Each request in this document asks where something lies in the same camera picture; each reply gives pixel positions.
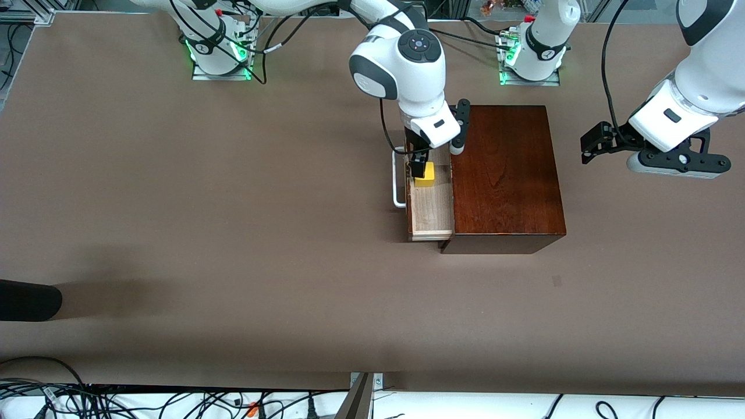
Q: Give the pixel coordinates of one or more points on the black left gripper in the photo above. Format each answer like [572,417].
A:
[618,141]

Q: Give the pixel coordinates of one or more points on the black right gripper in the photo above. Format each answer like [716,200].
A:
[417,152]

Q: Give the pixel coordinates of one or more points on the yellow cube block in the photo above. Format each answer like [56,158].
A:
[429,174]

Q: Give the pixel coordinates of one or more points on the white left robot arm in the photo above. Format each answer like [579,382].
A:
[710,75]

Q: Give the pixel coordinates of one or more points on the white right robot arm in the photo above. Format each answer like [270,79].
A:
[419,81]

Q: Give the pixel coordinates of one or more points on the dark brown wooden cabinet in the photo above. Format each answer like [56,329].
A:
[506,180]

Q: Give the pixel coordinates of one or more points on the black cylindrical object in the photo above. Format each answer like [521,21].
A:
[29,299]

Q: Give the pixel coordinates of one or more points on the grey metal post bracket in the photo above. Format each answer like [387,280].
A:
[361,398]

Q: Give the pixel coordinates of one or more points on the aluminium frame profile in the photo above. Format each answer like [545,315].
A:
[29,16]

